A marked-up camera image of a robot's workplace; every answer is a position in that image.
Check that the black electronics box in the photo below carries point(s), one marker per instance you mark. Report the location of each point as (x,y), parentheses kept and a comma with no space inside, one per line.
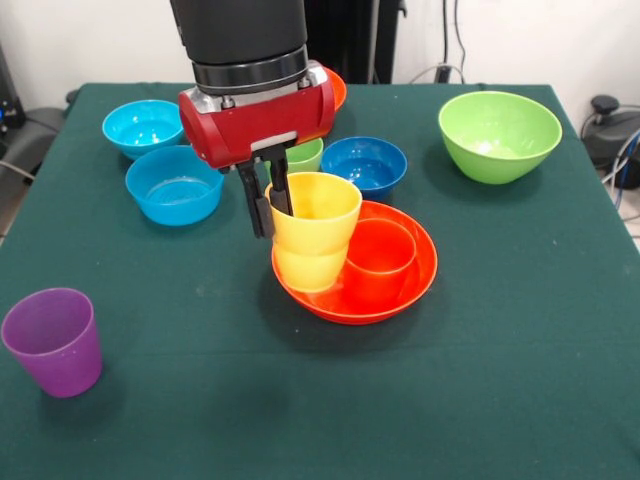
(9,107)

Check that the green plastic cup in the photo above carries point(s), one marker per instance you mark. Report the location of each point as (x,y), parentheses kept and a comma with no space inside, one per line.
(306,157)

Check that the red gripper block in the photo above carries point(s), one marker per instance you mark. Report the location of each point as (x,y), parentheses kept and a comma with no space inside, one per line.
(260,127)

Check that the orange plastic bowl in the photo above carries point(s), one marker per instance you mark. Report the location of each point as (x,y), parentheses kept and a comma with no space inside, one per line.
(390,300)
(339,90)

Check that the green plastic bowl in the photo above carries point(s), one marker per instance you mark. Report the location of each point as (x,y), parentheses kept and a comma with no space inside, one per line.
(500,130)

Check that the blue ribbed plastic bowl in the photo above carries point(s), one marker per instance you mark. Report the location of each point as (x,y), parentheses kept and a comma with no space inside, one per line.
(175,200)

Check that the black power plug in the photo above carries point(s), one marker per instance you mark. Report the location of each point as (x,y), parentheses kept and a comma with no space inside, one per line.
(442,74)

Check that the orange plastic cup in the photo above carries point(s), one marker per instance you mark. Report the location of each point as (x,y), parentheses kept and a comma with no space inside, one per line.
(380,270)

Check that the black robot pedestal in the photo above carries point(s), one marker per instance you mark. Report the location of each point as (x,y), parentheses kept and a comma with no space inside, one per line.
(360,40)

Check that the yellow plastic cup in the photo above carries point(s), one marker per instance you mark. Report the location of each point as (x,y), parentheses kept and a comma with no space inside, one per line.
(315,245)

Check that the purple plastic cup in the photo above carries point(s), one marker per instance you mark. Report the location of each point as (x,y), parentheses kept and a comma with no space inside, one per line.
(60,360)

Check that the dark green tablecloth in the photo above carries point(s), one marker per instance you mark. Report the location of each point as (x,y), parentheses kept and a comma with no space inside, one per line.
(320,400)

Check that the grey pedestal foot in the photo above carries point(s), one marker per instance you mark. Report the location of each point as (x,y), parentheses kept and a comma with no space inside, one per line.
(612,130)
(35,137)

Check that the light blue plastic bowl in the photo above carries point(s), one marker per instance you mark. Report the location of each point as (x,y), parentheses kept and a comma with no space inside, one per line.
(140,130)

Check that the dark blue plastic bowl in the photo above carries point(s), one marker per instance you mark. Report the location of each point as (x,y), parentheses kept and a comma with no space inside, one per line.
(370,170)

